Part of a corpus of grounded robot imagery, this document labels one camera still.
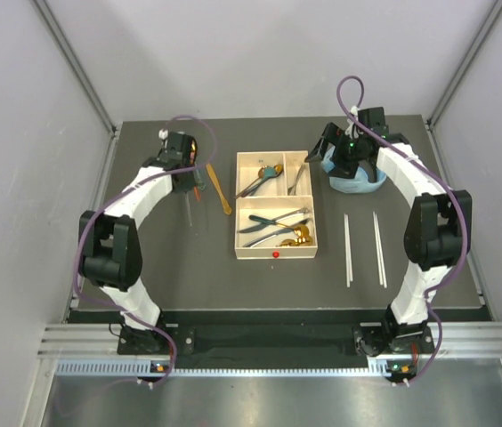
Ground plain gold spoon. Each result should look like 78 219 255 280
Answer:
294 224 312 246

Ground orange silicone spoon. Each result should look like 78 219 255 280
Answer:
193 187 201 202

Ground aluminium front rail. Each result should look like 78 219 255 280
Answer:
38 322 502 359

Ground left aluminium frame post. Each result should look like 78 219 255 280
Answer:
29 0 117 135

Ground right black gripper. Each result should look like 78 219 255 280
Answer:
305 124 367 180

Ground iridescent blue purple spoon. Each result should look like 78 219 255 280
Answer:
235 177 264 198

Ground silver round ladle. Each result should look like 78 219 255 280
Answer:
184 192 193 227

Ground light blue headphones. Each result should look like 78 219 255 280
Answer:
321 147 387 194

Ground silver knife lower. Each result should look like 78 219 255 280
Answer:
244 218 311 248

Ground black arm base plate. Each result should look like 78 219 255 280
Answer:
116 323 434 357

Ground dark teal handled knife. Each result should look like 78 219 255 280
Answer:
238 214 273 234

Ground cream divided utensil box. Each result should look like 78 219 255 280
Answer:
234 150 318 261

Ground teal silicone spoon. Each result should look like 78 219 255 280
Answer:
249 166 279 196

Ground white chopstick inner right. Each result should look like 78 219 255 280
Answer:
372 211 385 286

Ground ornate gold spoon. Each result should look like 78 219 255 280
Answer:
278 238 312 247

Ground rose copper spoon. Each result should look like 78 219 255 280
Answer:
242 164 283 197

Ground slotted cable duct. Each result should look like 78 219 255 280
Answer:
55 359 410 378

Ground silver fork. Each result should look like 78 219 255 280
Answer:
287 163 306 196

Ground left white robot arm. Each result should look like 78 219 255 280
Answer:
78 130 198 353

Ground right aluminium frame post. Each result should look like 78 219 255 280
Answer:
425 0 502 131

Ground gold butter knife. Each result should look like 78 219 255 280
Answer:
206 163 232 215

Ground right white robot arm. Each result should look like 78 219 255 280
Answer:
305 107 473 352

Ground aluminium frame post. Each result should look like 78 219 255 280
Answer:
29 0 117 135
425 0 502 131

